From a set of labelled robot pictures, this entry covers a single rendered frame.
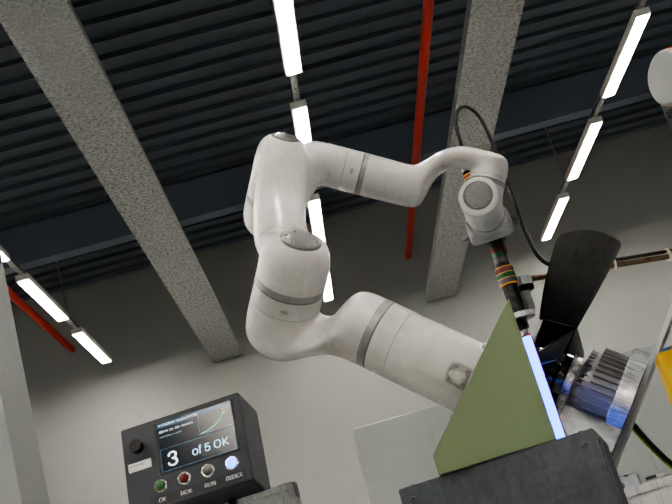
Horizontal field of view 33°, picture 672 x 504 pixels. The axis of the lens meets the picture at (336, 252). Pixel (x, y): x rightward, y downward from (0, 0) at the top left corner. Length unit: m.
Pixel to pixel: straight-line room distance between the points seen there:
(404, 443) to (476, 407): 6.33
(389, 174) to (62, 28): 4.84
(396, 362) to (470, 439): 0.21
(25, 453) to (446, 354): 1.07
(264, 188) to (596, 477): 0.86
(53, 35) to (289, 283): 5.34
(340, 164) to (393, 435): 5.77
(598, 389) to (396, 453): 5.51
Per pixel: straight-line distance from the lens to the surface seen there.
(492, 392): 1.71
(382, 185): 2.38
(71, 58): 7.36
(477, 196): 2.37
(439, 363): 1.83
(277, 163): 2.19
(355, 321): 1.86
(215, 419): 2.30
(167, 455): 2.32
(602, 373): 2.59
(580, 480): 1.69
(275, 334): 1.93
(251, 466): 2.24
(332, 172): 2.38
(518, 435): 1.71
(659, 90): 3.23
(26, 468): 0.86
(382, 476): 8.01
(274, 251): 1.88
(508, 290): 2.62
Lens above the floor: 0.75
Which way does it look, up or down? 18 degrees up
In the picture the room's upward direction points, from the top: 16 degrees counter-clockwise
